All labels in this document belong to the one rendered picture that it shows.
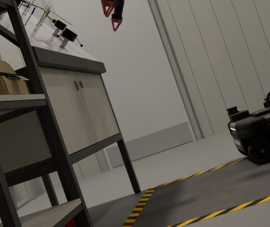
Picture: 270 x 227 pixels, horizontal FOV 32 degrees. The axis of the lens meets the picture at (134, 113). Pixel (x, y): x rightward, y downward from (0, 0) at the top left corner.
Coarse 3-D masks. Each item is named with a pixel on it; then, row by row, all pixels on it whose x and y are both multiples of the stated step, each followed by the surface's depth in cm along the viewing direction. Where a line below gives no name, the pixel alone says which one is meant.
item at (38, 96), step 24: (0, 0) 170; (24, 48) 181; (0, 96) 144; (24, 96) 161; (48, 96) 183; (0, 120) 184; (48, 120) 181; (0, 168) 129; (72, 168) 182; (0, 192) 126; (72, 192) 180; (0, 216) 127; (24, 216) 182; (48, 216) 160; (72, 216) 167
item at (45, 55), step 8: (32, 48) 189; (40, 48) 196; (40, 56) 192; (48, 56) 202; (56, 56) 213; (64, 56) 226; (72, 56) 239; (40, 64) 197; (48, 64) 204; (56, 64) 211; (64, 64) 221; (72, 64) 234; (80, 64) 248; (88, 64) 265; (96, 64) 285; (88, 72) 275; (96, 72) 288; (104, 72) 301
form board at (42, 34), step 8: (8, 16) 229; (24, 16) 275; (32, 16) 305; (0, 24) 191; (8, 24) 204; (32, 24) 262; (8, 32) 190; (32, 32) 229; (40, 32) 249; (48, 32) 273; (16, 40) 190; (32, 40) 205; (40, 40) 221; (48, 40) 240; (56, 40) 262; (48, 48) 212; (56, 48) 230; (72, 48) 274; (80, 48) 304; (80, 56) 261; (88, 56) 288
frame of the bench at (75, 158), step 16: (48, 144) 190; (96, 144) 242; (128, 160) 301; (16, 176) 193; (32, 176) 192; (48, 176) 313; (128, 176) 302; (48, 192) 312; (64, 192) 190; (80, 224) 189
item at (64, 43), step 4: (64, 32) 244; (68, 32) 244; (72, 32) 243; (64, 36) 244; (68, 36) 244; (72, 36) 243; (76, 36) 247; (64, 40) 246; (68, 40) 246; (72, 40) 245; (64, 44) 246; (80, 44) 245; (64, 48) 248
